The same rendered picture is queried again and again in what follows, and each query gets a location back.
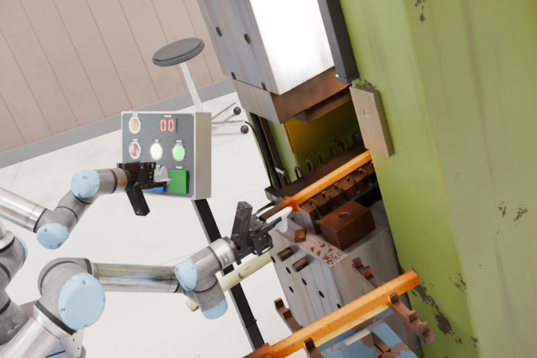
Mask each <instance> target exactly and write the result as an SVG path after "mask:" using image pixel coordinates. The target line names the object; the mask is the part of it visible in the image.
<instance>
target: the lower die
mask: <svg viewBox="0 0 537 358"><path fill-rule="evenodd" d="M367 150H368V149H366V148H365V146H364V140H361V143H359V142H357V143H356V144H355V145H353V146H351V147H350V150H348V149H346V150H345V151H343V152H341V153H339V157H336V156H335V157H333V158H331V159H330V160H328V161H327V162H328V164H325V163H323V164H322V165H319V166H318V167H316V171H313V170H312V171H310V172H308V173H306V174H305V175H304V178H301V177H300V178H298V179H296V180H295V181H293V182H292V185H289V184H288V185H286V186H285V187H284V188H282V189H280V190H278V191H277V192H275V193H274V194H272V197H273V200H274V202H275V205H277V204H279V203H281V202H282V201H284V197H286V196H288V197H292V196H294V195H296V194H297V193H299V192H300V191H302V190H303V189H306V188H307V187H309V186H310V185H312V184H313V183H315V182H317V181H319V180H320V179H321V178H323V177H325V176H327V175H328V174H330V173H331V172H333V171H334V170H336V169H338V168H340V167H341V166H342V165H344V164H346V163H348V162H349V161H351V160H352V159H354V158H355V157H358V156H359V155H361V154H362V153H364V152H365V151H367ZM371 162H372V158H369V159H368V160H366V161H365V162H363V163H361V164H360V165H358V166H357V167H355V168H354V169H352V170H350V171H348V172H347V173H346V174H344V175H342V176H341V177H339V178H337V179H335V180H334V181H332V182H331V183H329V184H328V185H326V186H325V187H323V188H322V189H319V190H318V191H316V192H315V193H313V194H312V195H310V196H308V197H306V198H305V199H304V200H302V201H300V202H299V203H297V206H298V209H299V211H298V212H296V213H294V212H291V213H290V214H289V215H288V216H287V218H288V219H289V220H291V221H292V218H293V222H295V223H297V224H298V225H300V226H301V227H303V228H305V229H307V230H308V231H309V232H311V233H313V234H315V235H317V234H319V233H321V230H317V229H315V227H314V226H313V221H314V220H315V219H317V218H318V212H317V210H316V206H315V205H314V204H313V203H312V205H310V204H309V200H311V199H313V200H314V201H315V202H316V203H317V204H318V205H319V208H320V212H321V213H322V215H323V214H325V213H326V212H328V211H329V210H331V205H330V201H329V199H328V197H327V195H325V197H322V192H324V191H326V192H327V193H329V195H330V196H331V198H332V202H333V204H334V205H335V207H336V206H338V205H339V204H340V203H342V202H343V201H344V200H343V198H344V197H343V194H342V192H341V189H340V188H339V187H338V186H337V188H338V189H335V184H336V183H338V184H340V185H341V186H342V187H343V188H344V192H345V195H346V197H347V198H348V199H349V198H350V197H351V196H353V195H354V194H356V188H355V185H354V182H353V181H352V179H350V181H347V177H348V176H352V177H354V178H355V180H356V183H357V185H358V189H359V190H360V191H361V190H362V189H364V188H366V187H367V186H368V179H367V177H366V174H365V173H364V171H362V174H360V173H359V170H360V168H364V169H366V170H367V172H368V174H369V177H370V180H371V183H373V182H375V181H377V176H376V171H375V168H374V166H371ZM379 194H381V191H379V192H378V193H376V194H374V195H373V196H371V197H369V198H368V199H367V200H365V201H363V202H362V203H360V204H361V205H364V204H365V203H367V202H368V201H370V200H371V199H372V198H374V197H376V196H378V195H379Z"/></svg>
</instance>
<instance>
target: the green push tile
mask: <svg viewBox="0 0 537 358"><path fill-rule="evenodd" d="M169 179H172V181H171V182H170V183H169V192H170V193H183V194H188V170H179V169H170V170H169Z"/></svg>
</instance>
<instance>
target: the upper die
mask: <svg viewBox="0 0 537 358"><path fill-rule="evenodd" d="M336 75H337V74H336V68H335V66H332V67H331V68H329V69H327V70H325V71H323V72H322V73H320V74H317V75H316V76H314V77H313V78H310V79H308V80H307V81H305V82H303V83H301V84H299V85H298V86H296V87H294V88H292V89H290V90H289V91H287V92H285V93H283V94H281V95H279V94H276V93H273V92H270V91H267V89H262V88H259V87H256V86H253V85H250V84H248V83H245V82H242V81H239V80H237V79H236V78H232V80H233V84H234V87H235V90H236V92H237V96H238V98H239V101H240V104H241V108H242V109H245V110H247V111H249V112H251V113H254V114H256V115H258V116H261V117H264V118H266V119H268V120H270V121H273V122H276V123H277V124H279V125H280V124H282V123H284V122H286V121H287V120H289V119H291V118H292V117H295V116H296V115H297V114H299V113H302V112H304V111H305V110H307V109H309V108H310V107H312V106H314V105H315V104H317V103H319V102H321V101H323V100H324V99H326V98H328V97H330V96H332V95H333V94H335V93H337V92H339V91H341V90H342V89H344V88H346V87H347V86H350V85H351V84H352V82H349V83H345V82H340V81H337V80H336Z"/></svg>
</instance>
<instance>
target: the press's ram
mask: <svg viewBox="0 0 537 358"><path fill-rule="evenodd" d="M197 3H198V5H199V7H200V10H201V14H202V17H203V19H204V21H205V25H206V28H207V31H208V33H209V36H210V39H211V42H212V44H213V48H214V50H215V53H216V56H217V60H218V61H219V64H220V67H221V71H222V73H223V74H224V75H225V76H228V77H231V78H236V79H237V80H239V81H242V82H245V83H248V84H250V85H253V86H256V87H259V88H262V89H267V91H270V92H273V93H276V94H279V95H281V94H283V93H285V92H287V91H289V90H290V89H292V88H294V87H296V86H298V85H299V84H301V83H303V82H305V81H307V80H308V79H310V78H313V77H314V76H316V75H317V74H320V73H322V72H323V71H325V70H327V69H329V68H331V67H332V66H334V62H333V59H332V54H331V50H330V48H329V44H328V39H327V36H326V33H325V30H324V24H323V22H322V18H321V16H320V10H319V7H318V4H317V0H197Z"/></svg>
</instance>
